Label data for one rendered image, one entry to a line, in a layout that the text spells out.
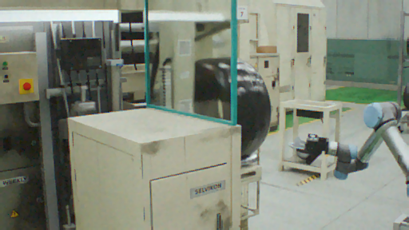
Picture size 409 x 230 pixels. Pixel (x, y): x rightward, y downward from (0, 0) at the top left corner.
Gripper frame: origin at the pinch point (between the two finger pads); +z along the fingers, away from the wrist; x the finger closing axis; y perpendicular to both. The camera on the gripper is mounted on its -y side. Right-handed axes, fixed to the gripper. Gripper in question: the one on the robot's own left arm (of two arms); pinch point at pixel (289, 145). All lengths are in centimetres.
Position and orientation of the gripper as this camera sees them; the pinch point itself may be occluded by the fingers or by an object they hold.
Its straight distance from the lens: 256.2
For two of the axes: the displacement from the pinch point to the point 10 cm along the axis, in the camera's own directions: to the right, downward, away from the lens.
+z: -9.8, -1.5, 1.5
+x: -2.1, 4.9, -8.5
